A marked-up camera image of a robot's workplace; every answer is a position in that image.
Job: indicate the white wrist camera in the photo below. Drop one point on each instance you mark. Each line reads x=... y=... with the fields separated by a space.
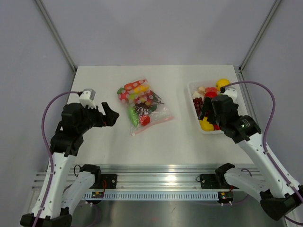
x=86 y=98
x=230 y=92

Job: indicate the left aluminium frame post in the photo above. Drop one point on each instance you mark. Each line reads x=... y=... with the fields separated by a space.
x=54 y=32

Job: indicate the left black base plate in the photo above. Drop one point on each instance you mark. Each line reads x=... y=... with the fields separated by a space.
x=106 y=181

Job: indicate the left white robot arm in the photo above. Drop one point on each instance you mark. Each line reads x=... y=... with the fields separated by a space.
x=56 y=204

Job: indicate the yellow mango upper left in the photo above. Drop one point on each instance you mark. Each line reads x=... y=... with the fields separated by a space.
x=141 y=88

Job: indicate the yellow lemon top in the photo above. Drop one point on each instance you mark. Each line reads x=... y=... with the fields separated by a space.
x=221 y=83

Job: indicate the right small circuit board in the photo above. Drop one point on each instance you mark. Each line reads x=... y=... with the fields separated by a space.
x=225 y=197

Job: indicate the left small circuit board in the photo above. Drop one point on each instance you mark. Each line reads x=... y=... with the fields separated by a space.
x=97 y=194

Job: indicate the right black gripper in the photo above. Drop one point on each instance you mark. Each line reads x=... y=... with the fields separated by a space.
x=207 y=105

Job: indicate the clear pink zip top bag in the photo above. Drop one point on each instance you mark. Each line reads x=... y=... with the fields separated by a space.
x=161 y=115

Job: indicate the white slotted cable duct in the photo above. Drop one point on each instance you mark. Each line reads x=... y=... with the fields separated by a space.
x=154 y=196

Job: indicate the white plastic fruit basket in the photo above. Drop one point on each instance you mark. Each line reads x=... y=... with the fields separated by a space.
x=193 y=85

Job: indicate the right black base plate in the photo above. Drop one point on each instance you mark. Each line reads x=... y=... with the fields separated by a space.
x=212 y=181

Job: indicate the aluminium mounting rail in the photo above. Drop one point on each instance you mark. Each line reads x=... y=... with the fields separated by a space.
x=181 y=177

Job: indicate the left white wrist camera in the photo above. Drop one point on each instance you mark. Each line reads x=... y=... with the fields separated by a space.
x=86 y=98

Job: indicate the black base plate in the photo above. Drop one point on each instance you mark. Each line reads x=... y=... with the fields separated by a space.
x=106 y=181
x=212 y=181

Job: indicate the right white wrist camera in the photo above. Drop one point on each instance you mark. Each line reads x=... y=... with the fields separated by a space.
x=230 y=92

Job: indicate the right aluminium frame post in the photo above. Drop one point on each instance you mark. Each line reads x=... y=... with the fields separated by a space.
x=264 y=26

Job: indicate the dark grape bunch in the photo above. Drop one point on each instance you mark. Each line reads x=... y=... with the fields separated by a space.
x=198 y=103

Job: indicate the yellow fruit right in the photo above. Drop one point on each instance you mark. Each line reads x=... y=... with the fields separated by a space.
x=205 y=125

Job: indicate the aluminium frame post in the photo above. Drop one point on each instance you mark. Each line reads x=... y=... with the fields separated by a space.
x=264 y=26
x=54 y=32

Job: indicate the dark purple mangosteen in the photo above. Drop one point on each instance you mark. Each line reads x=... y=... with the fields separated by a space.
x=142 y=111

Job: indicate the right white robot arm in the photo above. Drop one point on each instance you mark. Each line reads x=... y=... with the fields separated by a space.
x=281 y=193

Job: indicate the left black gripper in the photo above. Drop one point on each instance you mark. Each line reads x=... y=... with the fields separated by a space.
x=109 y=119

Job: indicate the white garlic bulb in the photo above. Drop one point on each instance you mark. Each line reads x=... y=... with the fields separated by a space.
x=199 y=93

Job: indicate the green lettuce leaf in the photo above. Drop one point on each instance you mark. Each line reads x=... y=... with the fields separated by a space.
x=133 y=116

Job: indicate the small circuit board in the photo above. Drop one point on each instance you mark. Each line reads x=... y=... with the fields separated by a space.
x=225 y=197
x=97 y=194

